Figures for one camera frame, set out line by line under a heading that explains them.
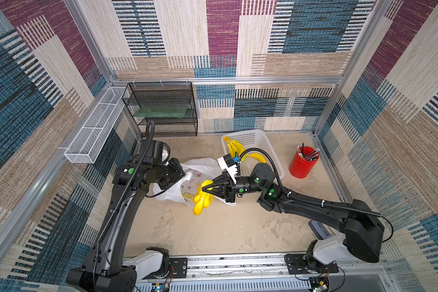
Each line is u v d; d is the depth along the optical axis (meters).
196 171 0.78
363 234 0.42
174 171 0.60
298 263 0.73
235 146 1.05
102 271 0.36
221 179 0.59
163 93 1.02
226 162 0.55
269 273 0.73
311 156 0.94
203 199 0.60
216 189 0.60
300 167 1.00
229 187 0.58
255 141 1.11
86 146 0.92
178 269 0.73
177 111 1.04
